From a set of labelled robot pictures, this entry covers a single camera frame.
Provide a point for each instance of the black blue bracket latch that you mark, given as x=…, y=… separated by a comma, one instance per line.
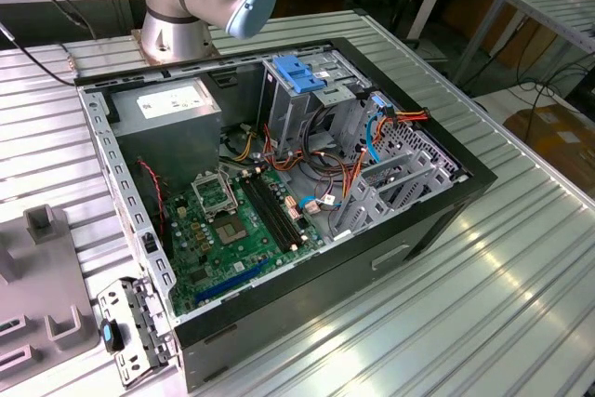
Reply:
x=109, y=334

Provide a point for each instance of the black case rim clip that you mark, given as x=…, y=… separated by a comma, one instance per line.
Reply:
x=148, y=241

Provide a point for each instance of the blue plastic drive latch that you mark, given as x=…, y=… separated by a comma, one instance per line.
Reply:
x=293, y=74

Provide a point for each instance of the CPU socket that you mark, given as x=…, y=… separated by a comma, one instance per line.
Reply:
x=230, y=229

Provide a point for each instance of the blue expansion slot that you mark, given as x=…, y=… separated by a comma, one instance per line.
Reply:
x=232, y=281

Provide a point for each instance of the grey parts rack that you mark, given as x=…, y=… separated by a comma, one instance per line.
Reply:
x=42, y=276

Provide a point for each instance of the black RAM slot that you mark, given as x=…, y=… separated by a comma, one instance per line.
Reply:
x=270, y=211
x=286, y=211
x=262, y=211
x=278, y=211

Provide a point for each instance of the green motherboard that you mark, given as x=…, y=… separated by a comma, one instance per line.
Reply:
x=218, y=271

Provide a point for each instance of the black open PC case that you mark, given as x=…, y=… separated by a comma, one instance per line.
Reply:
x=325, y=285

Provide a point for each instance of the metal slat side table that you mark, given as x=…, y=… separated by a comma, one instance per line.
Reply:
x=548, y=6

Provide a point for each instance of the grey optical drive cage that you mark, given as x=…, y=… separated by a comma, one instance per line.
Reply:
x=283, y=113

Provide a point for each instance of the metal expansion bracket plate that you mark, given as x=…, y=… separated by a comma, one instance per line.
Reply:
x=109, y=299

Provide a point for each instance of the grey power supply unit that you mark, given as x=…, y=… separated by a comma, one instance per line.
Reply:
x=172, y=146

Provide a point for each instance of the brown cardboard box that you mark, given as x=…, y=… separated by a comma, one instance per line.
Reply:
x=558, y=136

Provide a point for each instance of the grey metal disk bay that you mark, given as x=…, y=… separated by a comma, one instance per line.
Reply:
x=367, y=192

